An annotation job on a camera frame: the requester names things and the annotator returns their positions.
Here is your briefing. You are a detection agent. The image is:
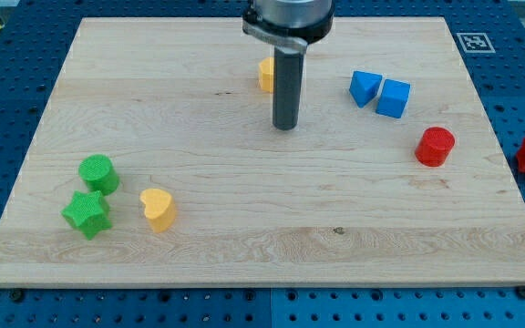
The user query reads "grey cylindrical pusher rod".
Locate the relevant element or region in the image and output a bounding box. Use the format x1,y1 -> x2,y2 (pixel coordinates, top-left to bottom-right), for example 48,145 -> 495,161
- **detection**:
273,47 -> 304,130

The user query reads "red cylinder block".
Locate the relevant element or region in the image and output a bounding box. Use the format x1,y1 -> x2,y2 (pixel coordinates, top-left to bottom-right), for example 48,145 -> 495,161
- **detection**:
415,127 -> 455,167

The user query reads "blue cube block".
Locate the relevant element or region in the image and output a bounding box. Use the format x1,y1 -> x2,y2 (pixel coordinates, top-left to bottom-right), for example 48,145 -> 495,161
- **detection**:
376,79 -> 411,118

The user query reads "green star block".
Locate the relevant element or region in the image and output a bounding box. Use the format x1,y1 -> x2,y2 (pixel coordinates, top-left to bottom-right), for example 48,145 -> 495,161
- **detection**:
61,190 -> 112,241

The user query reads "green cylinder block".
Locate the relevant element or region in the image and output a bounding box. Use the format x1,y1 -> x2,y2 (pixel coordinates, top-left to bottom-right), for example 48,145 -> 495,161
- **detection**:
78,154 -> 119,196

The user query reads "white fiducial marker tag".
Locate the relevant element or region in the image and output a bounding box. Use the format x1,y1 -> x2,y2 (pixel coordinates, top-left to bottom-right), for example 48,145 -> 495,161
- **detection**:
457,32 -> 495,54

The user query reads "yellow heart block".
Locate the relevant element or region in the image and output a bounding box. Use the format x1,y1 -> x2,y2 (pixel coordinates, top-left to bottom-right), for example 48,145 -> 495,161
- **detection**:
139,189 -> 177,233

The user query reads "blue triangle block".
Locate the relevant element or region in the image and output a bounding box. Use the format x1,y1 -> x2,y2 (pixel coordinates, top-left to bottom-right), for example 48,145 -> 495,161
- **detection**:
349,71 -> 382,108

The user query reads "wooden board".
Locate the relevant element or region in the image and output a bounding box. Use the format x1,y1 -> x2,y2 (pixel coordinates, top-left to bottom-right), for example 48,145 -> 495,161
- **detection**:
0,17 -> 525,289

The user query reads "yellow hexagon block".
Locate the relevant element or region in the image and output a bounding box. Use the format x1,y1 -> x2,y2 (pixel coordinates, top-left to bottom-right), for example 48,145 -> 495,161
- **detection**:
258,56 -> 274,93

